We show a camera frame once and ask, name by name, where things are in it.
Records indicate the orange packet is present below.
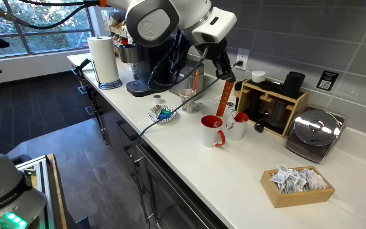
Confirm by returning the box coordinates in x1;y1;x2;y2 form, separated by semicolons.
216;79;235;117
193;69;200;93

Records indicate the white mug with red inside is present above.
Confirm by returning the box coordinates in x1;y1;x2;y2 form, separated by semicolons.
226;112;249;141

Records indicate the blue green packet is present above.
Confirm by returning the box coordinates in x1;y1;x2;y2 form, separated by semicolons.
157;109;173;121

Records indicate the white tea bag packet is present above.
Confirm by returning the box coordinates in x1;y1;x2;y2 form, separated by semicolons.
149;105;162;119

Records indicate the silver metal box appliance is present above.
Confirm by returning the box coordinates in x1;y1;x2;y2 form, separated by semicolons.
169;59;216;96

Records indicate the white round cup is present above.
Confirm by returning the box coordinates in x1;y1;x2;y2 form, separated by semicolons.
251;70;267;84

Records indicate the white paper card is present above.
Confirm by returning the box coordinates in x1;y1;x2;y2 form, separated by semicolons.
208;94;238;112

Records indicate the black coffee machine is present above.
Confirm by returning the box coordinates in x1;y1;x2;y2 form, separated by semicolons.
119;29;192;97

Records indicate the patterned paper cup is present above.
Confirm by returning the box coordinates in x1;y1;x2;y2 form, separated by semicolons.
180;89;196;114

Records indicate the black cylinder container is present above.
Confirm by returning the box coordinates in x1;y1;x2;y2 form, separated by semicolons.
281;71;306;96

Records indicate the patterned small plate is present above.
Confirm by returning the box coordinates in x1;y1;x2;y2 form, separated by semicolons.
148;105;177;124

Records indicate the black coffee scoop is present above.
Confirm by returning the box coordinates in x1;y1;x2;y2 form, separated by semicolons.
254;111;269;133

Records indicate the glass coffee press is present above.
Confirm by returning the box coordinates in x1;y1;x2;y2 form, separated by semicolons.
267;100;290;128

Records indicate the wooden coffee organizer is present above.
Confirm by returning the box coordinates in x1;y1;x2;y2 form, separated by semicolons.
235;79;309;138

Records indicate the wooden condiment rack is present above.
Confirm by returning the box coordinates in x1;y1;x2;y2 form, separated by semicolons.
102;9;130;45

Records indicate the black code sign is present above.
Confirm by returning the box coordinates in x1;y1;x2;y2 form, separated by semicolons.
316;70;340;92

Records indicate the paper towel roll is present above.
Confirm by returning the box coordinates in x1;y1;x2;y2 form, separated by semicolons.
87;36;120;84

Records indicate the silver round lid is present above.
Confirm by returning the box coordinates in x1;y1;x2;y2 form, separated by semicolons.
293;109;341;146

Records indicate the clear coffee bean container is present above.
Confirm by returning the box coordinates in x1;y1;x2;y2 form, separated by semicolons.
285;106;348;164

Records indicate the black clamp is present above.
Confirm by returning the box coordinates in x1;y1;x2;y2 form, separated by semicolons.
71;59;92;76

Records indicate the heap of white packets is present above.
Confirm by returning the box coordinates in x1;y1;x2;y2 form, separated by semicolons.
269;164;329;194

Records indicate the wooden tray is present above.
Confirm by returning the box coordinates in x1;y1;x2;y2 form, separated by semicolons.
260;166;336;209

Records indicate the window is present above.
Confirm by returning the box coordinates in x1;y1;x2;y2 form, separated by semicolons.
0;0;94;59

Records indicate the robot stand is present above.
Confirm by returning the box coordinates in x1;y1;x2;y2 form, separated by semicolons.
11;153;91;229

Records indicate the white wall socket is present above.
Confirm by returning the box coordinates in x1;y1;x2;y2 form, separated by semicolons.
236;48;251;71

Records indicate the black cable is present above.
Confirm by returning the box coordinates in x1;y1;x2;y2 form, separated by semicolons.
137;60;244;144

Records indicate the white mug with red handle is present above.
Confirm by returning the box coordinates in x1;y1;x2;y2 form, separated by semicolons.
201;115;226;148

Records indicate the black wire towel holder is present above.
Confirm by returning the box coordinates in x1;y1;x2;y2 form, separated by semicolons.
90;34;123;90

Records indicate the cabinet door handle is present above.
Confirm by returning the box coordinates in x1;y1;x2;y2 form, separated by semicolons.
124;145;155;227
89;91;111;146

